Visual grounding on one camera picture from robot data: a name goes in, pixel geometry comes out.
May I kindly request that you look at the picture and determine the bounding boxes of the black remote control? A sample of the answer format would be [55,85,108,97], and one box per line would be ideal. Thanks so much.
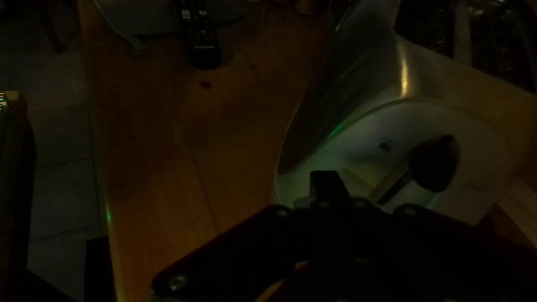
[177,0,224,68]

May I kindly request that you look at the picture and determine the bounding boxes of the silver two-slot toaster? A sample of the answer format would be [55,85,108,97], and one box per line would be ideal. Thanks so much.
[273,0,536,224]

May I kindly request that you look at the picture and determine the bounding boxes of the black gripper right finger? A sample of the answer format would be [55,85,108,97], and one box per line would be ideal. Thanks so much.
[358,203,537,302]

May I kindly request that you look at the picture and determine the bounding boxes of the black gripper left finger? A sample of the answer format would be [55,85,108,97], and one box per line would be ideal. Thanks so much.
[152,206,311,302]

